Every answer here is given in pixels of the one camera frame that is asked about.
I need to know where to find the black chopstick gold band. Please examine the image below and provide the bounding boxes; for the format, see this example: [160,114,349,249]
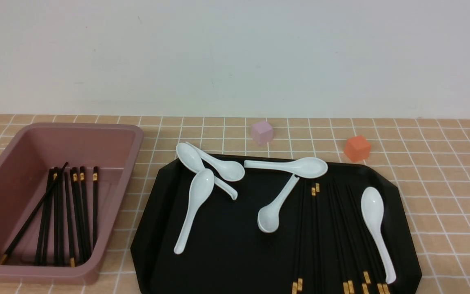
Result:
[80,166,91,261]
[93,166,99,249]
[70,167,86,265]

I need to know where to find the pink plastic bin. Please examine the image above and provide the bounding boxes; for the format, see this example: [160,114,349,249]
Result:
[0,123,143,285]

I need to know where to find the black chopstick lying diagonal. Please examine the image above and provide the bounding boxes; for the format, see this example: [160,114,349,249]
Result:
[0,176,60,265]

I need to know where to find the orange cube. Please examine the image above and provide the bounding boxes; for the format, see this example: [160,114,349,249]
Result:
[344,135,372,162]

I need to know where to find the black plastic tray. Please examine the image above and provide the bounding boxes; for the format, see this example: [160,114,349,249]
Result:
[131,160,423,294]

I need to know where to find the black chopstick in bin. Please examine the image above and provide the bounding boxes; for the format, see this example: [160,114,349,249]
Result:
[54,169,64,267]
[64,172,76,267]
[34,167,58,266]

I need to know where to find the white ceramic spoon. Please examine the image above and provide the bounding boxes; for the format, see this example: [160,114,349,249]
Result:
[257,174,299,233]
[185,141,246,182]
[176,142,238,201]
[173,169,215,255]
[360,187,397,285]
[243,157,328,179]

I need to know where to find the pink translucent cube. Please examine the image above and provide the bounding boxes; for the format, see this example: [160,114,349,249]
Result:
[251,120,274,145]

